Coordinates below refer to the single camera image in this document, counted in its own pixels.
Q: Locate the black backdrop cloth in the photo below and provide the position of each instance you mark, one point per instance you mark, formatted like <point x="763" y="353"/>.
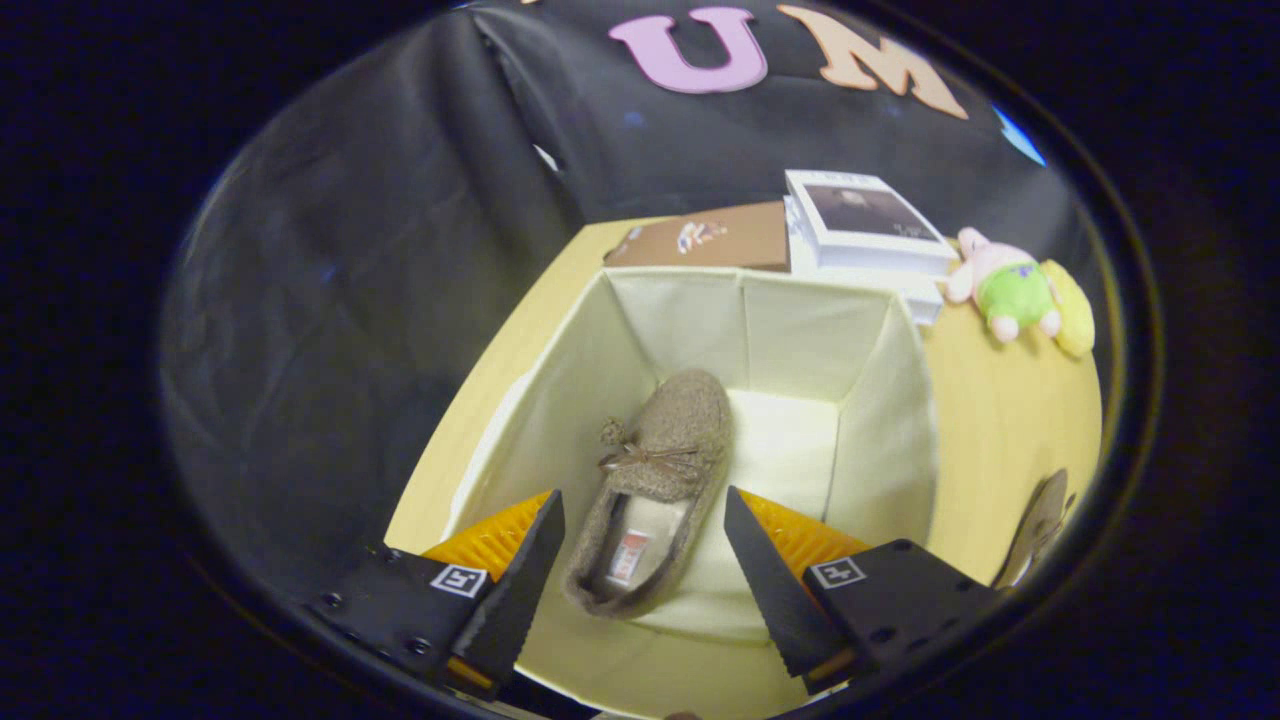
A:
<point x="350" y="250"/>

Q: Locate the green and pink plush toy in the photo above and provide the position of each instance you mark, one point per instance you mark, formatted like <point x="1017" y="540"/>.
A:
<point x="1015" y="292"/>

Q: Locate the brown flat book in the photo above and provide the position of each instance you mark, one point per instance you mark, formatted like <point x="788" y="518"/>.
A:
<point x="720" y="238"/>

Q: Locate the plain white book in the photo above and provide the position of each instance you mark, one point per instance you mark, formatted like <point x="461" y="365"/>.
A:
<point x="880" y="283"/>

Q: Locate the yellow fluffy ball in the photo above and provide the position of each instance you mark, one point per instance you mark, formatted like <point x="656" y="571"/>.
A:
<point x="1075" y="310"/>

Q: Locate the brown fuzzy shoe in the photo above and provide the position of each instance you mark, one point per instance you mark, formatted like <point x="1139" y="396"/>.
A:
<point x="1035" y="530"/>
<point x="680" y="420"/>

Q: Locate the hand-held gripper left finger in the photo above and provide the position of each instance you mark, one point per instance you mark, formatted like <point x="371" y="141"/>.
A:
<point x="515" y="600"/>

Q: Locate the beige fabric storage box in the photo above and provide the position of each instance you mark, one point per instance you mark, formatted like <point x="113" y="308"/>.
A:
<point x="800" y="330"/>

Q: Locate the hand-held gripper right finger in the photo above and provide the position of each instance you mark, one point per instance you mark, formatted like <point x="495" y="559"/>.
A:
<point x="775" y="590"/>

